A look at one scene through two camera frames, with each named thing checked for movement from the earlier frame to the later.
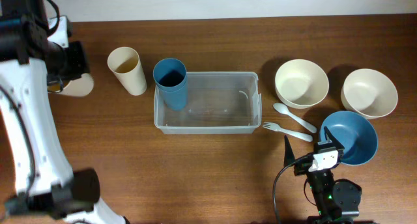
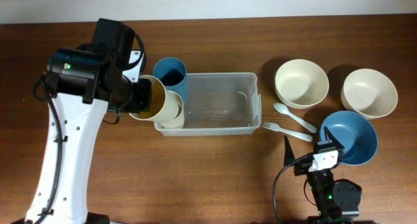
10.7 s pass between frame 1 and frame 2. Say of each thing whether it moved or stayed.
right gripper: stayed
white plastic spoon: stayed
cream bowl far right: stayed
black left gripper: moved
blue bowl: stayed
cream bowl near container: stayed
